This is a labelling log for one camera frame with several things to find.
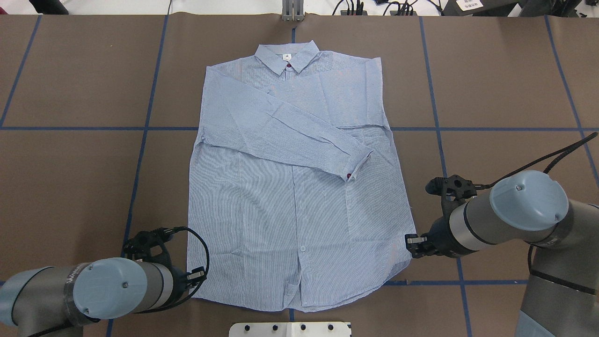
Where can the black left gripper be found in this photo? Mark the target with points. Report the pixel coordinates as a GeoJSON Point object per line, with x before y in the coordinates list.
{"type": "Point", "coordinates": [178, 279]}

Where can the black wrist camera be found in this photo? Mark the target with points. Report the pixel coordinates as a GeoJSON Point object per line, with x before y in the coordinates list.
{"type": "Point", "coordinates": [453, 190]}
{"type": "Point", "coordinates": [150, 246]}

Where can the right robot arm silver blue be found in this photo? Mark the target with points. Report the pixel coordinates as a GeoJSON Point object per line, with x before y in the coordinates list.
{"type": "Point", "coordinates": [561, 298]}

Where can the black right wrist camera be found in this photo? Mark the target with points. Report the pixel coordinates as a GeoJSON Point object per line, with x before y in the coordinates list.
{"type": "Point", "coordinates": [453, 190]}

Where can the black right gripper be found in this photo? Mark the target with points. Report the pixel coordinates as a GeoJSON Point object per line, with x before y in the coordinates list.
{"type": "Point", "coordinates": [440, 239]}

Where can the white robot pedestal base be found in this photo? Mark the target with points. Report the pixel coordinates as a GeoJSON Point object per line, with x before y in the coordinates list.
{"type": "Point", "coordinates": [291, 329]}

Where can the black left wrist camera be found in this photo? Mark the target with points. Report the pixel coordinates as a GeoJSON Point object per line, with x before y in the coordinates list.
{"type": "Point", "coordinates": [150, 246]}

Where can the light blue striped shirt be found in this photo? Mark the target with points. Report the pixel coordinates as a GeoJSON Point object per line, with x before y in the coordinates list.
{"type": "Point", "coordinates": [295, 182]}

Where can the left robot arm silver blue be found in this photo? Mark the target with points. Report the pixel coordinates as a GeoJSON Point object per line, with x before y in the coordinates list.
{"type": "Point", "coordinates": [60, 301]}

